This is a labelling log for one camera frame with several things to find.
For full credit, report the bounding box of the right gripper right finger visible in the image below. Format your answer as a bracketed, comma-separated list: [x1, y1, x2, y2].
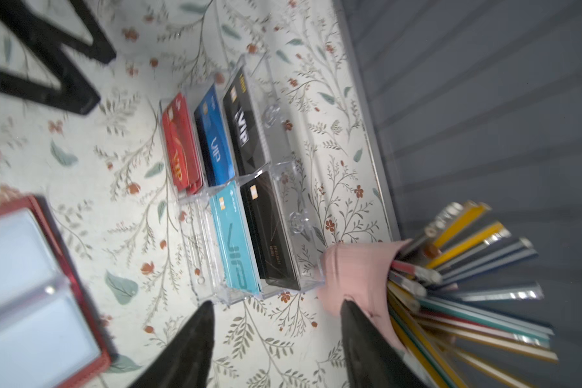
[340, 300, 426, 387]

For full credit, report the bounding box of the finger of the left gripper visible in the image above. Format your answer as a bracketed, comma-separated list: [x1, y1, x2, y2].
[0, 1, 116, 116]

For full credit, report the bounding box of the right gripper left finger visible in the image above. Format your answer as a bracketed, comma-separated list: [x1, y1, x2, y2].
[131, 301, 215, 388]

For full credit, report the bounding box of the dark grey credit card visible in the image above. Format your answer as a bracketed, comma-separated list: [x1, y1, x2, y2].
[240, 171, 300, 291]

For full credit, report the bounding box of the clear acrylic card organizer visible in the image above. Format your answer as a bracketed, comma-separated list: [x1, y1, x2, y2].
[159, 54, 323, 305]

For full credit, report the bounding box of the red leather card holder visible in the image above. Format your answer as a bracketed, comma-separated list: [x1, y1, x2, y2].
[0, 195, 112, 387]

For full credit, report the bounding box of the red card in organizer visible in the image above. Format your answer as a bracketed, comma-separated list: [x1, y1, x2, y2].
[162, 92, 204, 196]

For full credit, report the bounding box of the teal card in organizer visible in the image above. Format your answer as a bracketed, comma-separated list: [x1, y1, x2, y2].
[210, 181, 262, 296]

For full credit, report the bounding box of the blue card in organizer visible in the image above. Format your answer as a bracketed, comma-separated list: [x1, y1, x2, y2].
[194, 85, 235, 187]

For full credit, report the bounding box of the black card in organizer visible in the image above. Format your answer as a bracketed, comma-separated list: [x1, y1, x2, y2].
[222, 66, 271, 176]

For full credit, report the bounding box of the coloured pencils bundle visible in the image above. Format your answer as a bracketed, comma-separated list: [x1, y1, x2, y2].
[387, 200, 559, 387]

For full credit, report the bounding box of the pink pencil cup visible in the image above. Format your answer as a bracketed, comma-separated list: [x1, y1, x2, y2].
[317, 241, 406, 352]

